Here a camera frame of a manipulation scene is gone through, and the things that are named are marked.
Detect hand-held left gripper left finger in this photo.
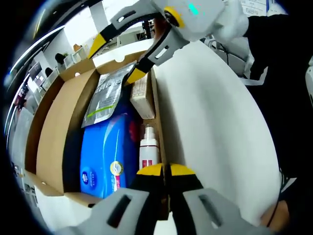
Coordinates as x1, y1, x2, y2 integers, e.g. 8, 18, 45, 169
57, 163, 165, 235

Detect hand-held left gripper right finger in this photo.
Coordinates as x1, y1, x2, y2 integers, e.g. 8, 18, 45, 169
168, 163, 272, 235

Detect white spray bottle red label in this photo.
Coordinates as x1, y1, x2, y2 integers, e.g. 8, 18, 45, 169
138, 123, 161, 170

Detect white carton box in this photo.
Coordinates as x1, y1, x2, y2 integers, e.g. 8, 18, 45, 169
129, 73, 157, 120

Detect blue tissue pack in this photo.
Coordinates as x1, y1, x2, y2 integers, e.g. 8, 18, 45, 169
79, 112, 140, 199

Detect grey foil pouch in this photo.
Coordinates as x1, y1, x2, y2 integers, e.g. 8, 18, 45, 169
81, 64, 135, 129

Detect brown cardboard shoe box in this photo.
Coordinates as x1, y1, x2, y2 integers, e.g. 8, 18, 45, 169
24, 40, 170, 221

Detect long curved ceiling light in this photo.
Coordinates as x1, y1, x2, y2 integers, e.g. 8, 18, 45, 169
9, 24, 66, 74

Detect white office chair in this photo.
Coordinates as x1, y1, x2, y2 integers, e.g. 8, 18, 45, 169
238, 55, 269, 87

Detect person's leg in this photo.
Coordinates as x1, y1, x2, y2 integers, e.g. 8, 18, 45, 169
260, 200, 291, 233

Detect person's black shorts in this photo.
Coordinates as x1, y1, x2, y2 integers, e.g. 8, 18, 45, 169
278, 168, 298, 202

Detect person's black shirt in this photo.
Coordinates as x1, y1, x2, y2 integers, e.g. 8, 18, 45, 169
244, 14, 313, 196

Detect white worn chest device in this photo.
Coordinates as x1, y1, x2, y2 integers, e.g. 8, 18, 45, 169
304, 56, 313, 108

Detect blue white wall poster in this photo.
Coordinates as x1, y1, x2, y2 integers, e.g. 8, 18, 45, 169
241, 0, 278, 16

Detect dark wall screen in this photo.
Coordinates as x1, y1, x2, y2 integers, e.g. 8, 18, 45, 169
28, 61, 42, 79

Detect black cable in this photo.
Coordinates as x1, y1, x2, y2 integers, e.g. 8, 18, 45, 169
268, 195, 282, 227

